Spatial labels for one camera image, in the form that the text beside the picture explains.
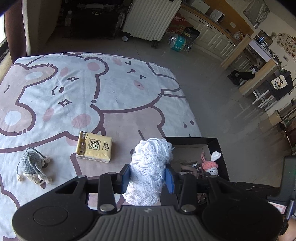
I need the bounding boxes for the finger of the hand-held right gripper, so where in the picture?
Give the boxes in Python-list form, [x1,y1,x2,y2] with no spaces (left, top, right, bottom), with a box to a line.
[230,182,281,200]

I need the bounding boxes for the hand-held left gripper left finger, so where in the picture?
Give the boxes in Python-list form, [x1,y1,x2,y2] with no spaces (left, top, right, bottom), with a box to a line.
[55,164,130,214]

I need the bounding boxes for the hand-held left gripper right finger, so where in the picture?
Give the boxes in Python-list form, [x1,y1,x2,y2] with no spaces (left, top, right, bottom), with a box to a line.
[165,164,234,212]

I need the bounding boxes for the white crochet lace cloth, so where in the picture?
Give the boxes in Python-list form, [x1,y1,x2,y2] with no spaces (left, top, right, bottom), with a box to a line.
[122,138,174,205]

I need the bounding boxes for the yellow tissue pack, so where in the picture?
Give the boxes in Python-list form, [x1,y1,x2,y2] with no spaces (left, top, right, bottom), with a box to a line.
[76,131,113,163]

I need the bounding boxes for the pink crochet bunny doll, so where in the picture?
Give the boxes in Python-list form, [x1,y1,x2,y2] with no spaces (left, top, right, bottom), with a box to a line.
[201,152,221,177]

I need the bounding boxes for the black cardboard box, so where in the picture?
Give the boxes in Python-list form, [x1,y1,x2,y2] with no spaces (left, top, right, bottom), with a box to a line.
[162,137,230,205]

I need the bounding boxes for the grey crochet elephant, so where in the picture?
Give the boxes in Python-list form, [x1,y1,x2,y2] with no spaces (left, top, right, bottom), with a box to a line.
[16,147,53,185]

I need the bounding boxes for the person's right forearm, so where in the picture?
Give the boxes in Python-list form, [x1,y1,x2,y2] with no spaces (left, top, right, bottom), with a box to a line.
[279,222,296,241]

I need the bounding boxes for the cartoon bear printed blanket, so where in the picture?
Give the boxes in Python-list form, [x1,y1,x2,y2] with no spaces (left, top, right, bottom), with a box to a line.
[0,52,201,232]

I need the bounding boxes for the black chair with picture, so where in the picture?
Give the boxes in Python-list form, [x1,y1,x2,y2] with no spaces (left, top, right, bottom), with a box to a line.
[266,72,294,100]

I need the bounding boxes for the wooden counter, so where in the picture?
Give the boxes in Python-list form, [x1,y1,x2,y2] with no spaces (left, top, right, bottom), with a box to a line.
[221,35,287,98]

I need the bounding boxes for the black shoes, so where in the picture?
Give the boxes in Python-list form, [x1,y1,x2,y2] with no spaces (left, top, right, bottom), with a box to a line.
[228,70,256,85]

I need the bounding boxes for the bundle of clear plastic bottles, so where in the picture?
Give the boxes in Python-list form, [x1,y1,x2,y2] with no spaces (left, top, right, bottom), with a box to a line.
[166,35,193,52]

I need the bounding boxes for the black trash bin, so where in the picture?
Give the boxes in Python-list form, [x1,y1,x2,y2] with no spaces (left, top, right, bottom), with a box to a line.
[183,27,200,43]

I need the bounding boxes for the cream kitchen cabinets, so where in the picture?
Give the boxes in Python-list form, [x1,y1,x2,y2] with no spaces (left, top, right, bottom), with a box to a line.
[180,0,238,61]

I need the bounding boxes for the red and green carton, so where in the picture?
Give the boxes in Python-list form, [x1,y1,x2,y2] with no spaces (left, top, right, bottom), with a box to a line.
[169,13,189,35]

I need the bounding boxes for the black cabinet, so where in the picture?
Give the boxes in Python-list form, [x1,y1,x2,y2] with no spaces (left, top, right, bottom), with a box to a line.
[62,0,125,40]

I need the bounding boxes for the white oil radiator heater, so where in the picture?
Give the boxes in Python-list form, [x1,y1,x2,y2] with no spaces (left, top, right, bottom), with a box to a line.
[122,0,182,42]

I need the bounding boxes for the white countertop appliance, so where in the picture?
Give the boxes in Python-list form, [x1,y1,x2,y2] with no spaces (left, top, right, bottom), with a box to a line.
[209,9,226,22]

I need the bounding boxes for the brown curtain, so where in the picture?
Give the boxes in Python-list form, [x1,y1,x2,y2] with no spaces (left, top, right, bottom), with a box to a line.
[5,0,63,59]

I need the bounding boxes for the white stool frame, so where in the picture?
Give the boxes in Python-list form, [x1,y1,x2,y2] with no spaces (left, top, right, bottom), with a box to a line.
[252,88,278,109]

